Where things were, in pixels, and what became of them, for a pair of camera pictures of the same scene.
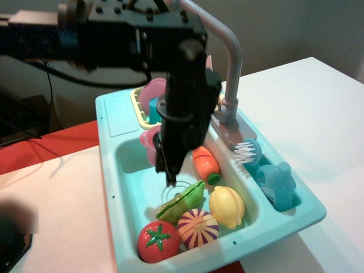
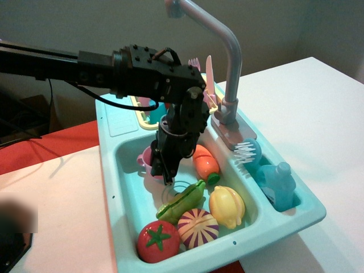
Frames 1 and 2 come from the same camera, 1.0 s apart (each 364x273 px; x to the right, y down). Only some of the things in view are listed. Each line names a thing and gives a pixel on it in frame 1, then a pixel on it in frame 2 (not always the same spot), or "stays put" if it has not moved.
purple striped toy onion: x=197 y=226 stays put
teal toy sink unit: x=226 y=201 stays put
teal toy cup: x=154 y=118 stays put
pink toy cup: x=147 y=139 → x=144 y=161
